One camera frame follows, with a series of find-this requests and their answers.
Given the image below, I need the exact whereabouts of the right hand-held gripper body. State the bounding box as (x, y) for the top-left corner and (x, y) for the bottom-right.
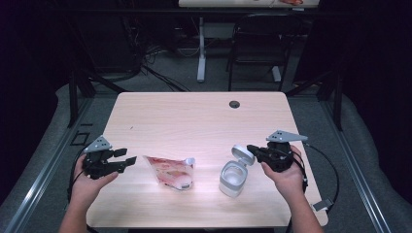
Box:
(258, 129), (309, 173)

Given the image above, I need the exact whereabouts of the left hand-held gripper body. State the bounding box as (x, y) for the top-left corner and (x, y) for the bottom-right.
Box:
(82, 135), (129, 181)

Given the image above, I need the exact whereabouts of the red white spouted refill pouch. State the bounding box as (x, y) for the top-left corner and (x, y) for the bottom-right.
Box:
(143, 155), (196, 191)

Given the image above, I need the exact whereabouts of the person's left hand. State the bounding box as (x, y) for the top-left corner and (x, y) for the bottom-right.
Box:
(69, 154), (120, 212)

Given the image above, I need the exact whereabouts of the person's right hand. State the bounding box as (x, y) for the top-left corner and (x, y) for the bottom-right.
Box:
(260, 145), (307, 209)

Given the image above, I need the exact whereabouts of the black metal stand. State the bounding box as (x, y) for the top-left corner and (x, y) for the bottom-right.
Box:
(286, 69), (344, 132)
(67, 69), (127, 129)

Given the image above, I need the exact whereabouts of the white table leg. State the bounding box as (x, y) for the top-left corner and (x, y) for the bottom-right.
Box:
(196, 17), (208, 83)

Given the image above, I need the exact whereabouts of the black folding chair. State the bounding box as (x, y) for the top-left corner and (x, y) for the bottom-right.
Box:
(226, 13), (304, 92)

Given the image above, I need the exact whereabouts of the black floor outlet frame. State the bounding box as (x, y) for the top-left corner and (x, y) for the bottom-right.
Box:
(70, 130), (91, 147)

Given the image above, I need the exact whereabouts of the left hand-held gripper black cable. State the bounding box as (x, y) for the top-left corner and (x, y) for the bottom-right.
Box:
(66, 151), (100, 233)

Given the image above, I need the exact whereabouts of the hand-held gripper black cable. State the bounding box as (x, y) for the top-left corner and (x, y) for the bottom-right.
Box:
(66, 151), (100, 233)
(285, 142), (340, 233)

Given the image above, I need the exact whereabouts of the aluminium floor rail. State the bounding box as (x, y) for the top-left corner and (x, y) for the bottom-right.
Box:
(0, 96), (95, 233)
(319, 96), (395, 233)

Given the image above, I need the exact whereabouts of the right hand-held gripper black cable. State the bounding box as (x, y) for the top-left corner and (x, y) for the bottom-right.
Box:
(285, 142), (340, 233)

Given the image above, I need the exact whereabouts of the bundle of floor cables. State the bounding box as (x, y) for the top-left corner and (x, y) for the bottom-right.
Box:
(122, 16), (192, 93)

